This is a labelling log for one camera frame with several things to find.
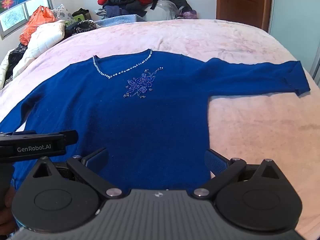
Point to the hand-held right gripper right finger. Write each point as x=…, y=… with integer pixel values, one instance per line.
x=212, y=163

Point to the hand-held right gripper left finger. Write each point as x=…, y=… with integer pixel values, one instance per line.
x=98, y=158

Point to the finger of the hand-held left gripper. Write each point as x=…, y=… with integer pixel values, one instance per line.
x=71, y=137

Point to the blue beaded sweater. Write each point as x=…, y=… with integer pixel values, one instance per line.
x=150, y=130

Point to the pile of dark clothes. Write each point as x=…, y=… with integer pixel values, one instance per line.
x=127, y=7

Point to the person's left hand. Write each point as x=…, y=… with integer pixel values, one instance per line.
x=5, y=217

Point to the pink floral blanket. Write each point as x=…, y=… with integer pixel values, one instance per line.
x=250, y=130

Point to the black and white patterned cloth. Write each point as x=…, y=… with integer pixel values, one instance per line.
x=13, y=60

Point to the white quilt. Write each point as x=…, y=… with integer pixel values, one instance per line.
x=42, y=42

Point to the leopard fur garment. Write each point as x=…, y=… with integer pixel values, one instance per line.
x=82, y=27

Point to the orange plastic bag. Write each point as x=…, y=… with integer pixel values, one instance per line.
x=35, y=25

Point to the black and green bag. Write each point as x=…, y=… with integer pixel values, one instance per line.
x=81, y=15

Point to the grey floral pillow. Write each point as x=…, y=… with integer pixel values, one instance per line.
x=61, y=12

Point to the light blue fleece blanket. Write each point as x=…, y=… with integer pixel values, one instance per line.
x=120, y=20

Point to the window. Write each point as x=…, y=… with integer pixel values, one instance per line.
x=15, y=17

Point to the purple bag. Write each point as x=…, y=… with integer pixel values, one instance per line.
x=190, y=14

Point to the clear plastic bag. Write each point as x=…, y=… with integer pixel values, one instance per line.
x=162, y=11

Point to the brown wooden door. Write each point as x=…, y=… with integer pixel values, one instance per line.
x=240, y=2

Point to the black backpack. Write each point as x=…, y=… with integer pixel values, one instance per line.
x=180, y=2

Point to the white wardrobe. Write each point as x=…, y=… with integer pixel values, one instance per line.
x=295, y=17

